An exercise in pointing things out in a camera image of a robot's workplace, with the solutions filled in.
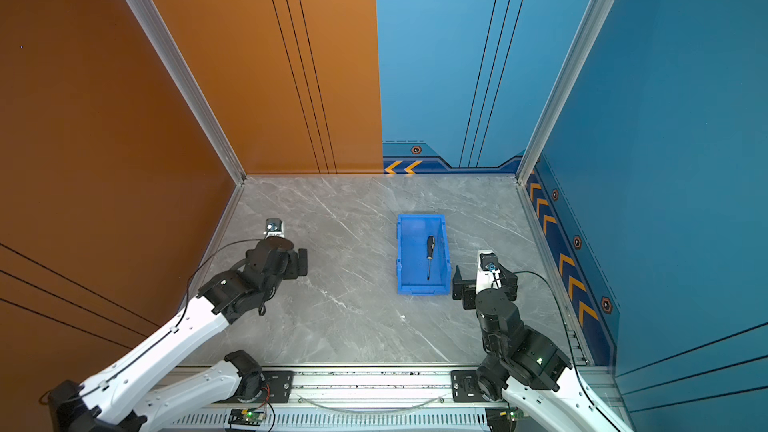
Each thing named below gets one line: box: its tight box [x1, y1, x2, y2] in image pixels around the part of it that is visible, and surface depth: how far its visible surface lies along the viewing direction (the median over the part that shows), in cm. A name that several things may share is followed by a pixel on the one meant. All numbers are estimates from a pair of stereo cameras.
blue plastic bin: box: [396, 214, 452, 296], surface depth 99 cm
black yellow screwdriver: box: [427, 235, 435, 280], surface depth 99 cm
